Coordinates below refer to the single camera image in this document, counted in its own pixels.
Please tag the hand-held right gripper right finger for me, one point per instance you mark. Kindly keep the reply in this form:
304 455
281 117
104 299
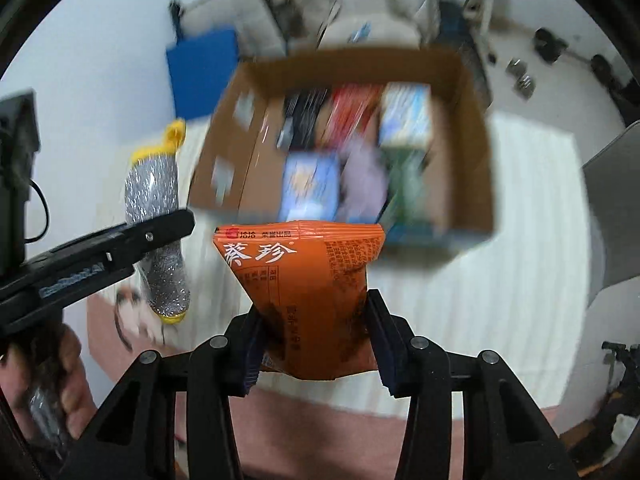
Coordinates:
382 345

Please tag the purple cloth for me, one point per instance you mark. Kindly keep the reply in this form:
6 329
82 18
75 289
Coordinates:
364 180

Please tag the person's left hand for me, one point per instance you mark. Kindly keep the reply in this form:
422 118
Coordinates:
75 395

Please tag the cardboard box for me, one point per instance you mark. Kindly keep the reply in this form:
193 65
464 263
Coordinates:
465 160

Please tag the red snack packet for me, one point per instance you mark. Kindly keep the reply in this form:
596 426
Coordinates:
350 115

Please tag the black snack packet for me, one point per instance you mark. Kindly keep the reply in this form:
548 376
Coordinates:
302 120

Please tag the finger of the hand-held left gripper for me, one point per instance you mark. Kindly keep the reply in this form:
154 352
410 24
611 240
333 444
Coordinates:
150 232

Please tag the green snack packet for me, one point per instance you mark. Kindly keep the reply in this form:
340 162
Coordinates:
405 185

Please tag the black scooter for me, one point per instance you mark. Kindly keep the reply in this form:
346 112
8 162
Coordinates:
622 360

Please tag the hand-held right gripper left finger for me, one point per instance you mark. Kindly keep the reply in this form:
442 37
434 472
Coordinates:
245 355

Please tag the silver and yellow packet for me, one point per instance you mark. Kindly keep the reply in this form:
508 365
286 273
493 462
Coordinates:
150 180

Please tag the white goose plush toy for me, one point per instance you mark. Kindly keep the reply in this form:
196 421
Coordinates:
625 435

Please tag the orange snack packet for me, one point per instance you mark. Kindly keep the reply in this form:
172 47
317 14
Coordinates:
300 300

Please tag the blue cat-print tissue pack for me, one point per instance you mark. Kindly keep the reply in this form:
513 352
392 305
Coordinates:
310 187

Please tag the blue foam board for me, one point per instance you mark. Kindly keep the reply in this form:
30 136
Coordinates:
202 72

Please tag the white and blue carton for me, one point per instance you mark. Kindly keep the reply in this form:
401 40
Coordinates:
405 115

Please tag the small blue packet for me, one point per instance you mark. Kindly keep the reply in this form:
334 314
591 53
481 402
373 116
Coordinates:
361 33

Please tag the short barbell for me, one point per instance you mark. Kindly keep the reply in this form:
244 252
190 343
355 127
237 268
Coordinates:
547 42

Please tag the black weight bench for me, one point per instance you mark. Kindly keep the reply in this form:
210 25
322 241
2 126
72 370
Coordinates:
457 30

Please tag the grey shell chair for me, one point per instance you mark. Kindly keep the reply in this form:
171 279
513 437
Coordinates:
615 200

